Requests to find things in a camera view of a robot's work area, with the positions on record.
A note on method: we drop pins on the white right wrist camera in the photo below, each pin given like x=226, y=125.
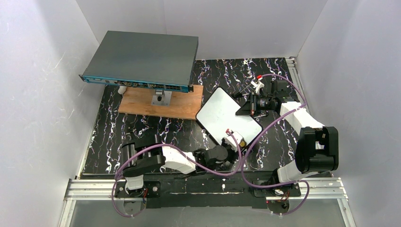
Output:
x=257, y=84

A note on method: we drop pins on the white cylinder switch foot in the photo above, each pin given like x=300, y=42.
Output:
x=121, y=90

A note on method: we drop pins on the aluminium right side rail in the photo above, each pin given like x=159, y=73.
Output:
x=291, y=63

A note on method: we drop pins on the grey metal bracket stand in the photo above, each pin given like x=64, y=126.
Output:
x=161, y=98

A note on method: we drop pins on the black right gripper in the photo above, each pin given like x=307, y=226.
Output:
x=253, y=104

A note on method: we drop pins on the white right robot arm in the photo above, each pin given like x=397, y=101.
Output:
x=317, y=148

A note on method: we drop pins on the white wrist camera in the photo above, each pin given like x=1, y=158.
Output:
x=257, y=84
x=233, y=139

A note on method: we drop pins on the small whiteboard black frame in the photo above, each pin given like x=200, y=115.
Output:
x=218, y=114

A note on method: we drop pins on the aluminium front frame rail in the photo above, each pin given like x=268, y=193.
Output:
x=100, y=190

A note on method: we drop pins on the plywood board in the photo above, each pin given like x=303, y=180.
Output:
x=182, y=105

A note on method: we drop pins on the grey network switch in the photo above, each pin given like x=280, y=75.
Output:
x=144, y=60

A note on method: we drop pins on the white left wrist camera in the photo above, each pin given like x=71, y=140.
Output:
x=233, y=139

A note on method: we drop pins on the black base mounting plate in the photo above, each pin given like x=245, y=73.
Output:
x=165, y=190

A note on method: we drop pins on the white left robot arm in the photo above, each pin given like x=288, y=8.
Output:
x=145, y=159

